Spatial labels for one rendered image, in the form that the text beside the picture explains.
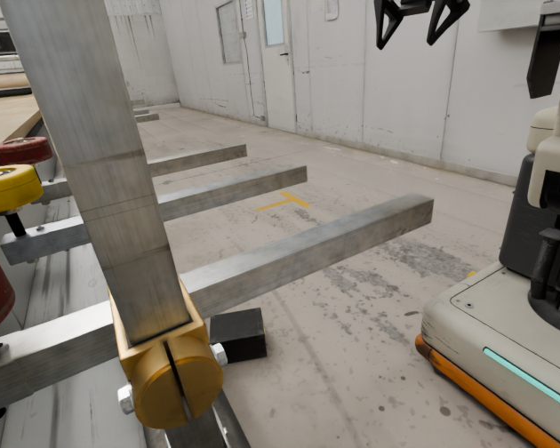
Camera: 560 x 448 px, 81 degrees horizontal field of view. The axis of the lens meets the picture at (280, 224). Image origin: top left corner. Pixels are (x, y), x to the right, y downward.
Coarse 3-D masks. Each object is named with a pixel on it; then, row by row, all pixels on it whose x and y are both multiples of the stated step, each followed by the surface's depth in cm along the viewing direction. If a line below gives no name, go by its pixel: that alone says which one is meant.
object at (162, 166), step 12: (228, 144) 78; (240, 144) 76; (168, 156) 71; (180, 156) 70; (192, 156) 71; (204, 156) 73; (216, 156) 74; (228, 156) 76; (240, 156) 77; (156, 168) 69; (168, 168) 70; (180, 168) 71; (192, 168) 72; (48, 180) 61; (60, 180) 61; (48, 192) 60; (60, 192) 61
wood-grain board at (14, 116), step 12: (24, 96) 303; (0, 108) 159; (12, 108) 151; (24, 108) 144; (36, 108) 137; (0, 120) 104; (12, 120) 100; (24, 120) 97; (36, 120) 116; (0, 132) 75; (12, 132) 74; (24, 132) 87
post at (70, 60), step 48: (0, 0) 12; (48, 0) 12; (96, 0) 13; (48, 48) 13; (96, 48) 14; (48, 96) 13; (96, 96) 14; (96, 144) 15; (96, 192) 15; (144, 192) 16; (96, 240) 16; (144, 240) 17; (144, 288) 18; (144, 336) 19; (192, 432) 24
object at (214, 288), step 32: (352, 224) 32; (384, 224) 33; (416, 224) 36; (256, 256) 29; (288, 256) 28; (320, 256) 30; (352, 256) 33; (192, 288) 25; (224, 288) 26; (256, 288) 28; (64, 320) 23; (96, 320) 23; (0, 352) 21; (32, 352) 21; (64, 352) 22; (96, 352) 23; (0, 384) 20; (32, 384) 21
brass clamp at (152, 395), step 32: (192, 320) 20; (128, 352) 19; (160, 352) 18; (192, 352) 19; (224, 352) 21; (128, 384) 19; (160, 384) 18; (192, 384) 19; (160, 416) 18; (192, 416) 20
